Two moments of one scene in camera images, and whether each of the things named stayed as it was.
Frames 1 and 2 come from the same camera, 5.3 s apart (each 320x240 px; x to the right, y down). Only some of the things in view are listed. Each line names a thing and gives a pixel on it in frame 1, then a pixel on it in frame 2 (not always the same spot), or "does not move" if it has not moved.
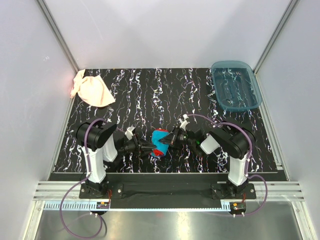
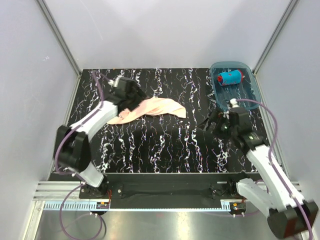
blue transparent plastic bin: x=236 y=87 does not move
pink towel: x=92 y=90 -> x=154 y=106
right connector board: x=237 y=207 does not move
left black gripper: x=144 y=148 -> x=139 y=96
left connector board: x=101 y=205 does not move
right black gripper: x=172 y=136 -> x=215 y=116
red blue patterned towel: x=162 y=148 -> x=233 y=77
